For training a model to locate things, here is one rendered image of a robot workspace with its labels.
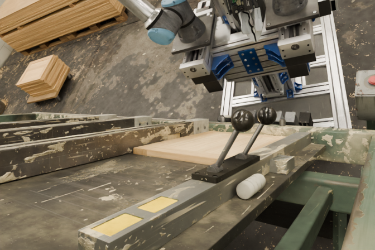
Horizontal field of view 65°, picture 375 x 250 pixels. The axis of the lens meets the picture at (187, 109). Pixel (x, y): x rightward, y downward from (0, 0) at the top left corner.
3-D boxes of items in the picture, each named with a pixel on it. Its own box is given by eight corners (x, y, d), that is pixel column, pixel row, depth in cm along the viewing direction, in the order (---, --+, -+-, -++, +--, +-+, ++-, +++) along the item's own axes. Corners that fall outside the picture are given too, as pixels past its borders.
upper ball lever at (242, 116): (225, 179, 52) (261, 115, 48) (215, 184, 49) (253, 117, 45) (209, 166, 54) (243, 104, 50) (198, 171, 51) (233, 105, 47)
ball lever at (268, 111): (250, 165, 62) (283, 111, 58) (243, 169, 59) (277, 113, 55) (236, 154, 64) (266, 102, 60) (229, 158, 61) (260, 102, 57)
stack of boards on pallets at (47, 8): (143, -20, 487) (114, -66, 432) (126, 22, 430) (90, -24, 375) (47, 20, 601) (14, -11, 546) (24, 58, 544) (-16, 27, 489)
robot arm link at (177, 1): (198, 9, 145) (186, -14, 136) (187, 28, 140) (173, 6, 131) (179, 10, 153) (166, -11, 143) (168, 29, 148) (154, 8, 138)
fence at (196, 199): (311, 143, 107) (311, 132, 107) (109, 282, 29) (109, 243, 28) (297, 142, 110) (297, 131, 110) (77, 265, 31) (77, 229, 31)
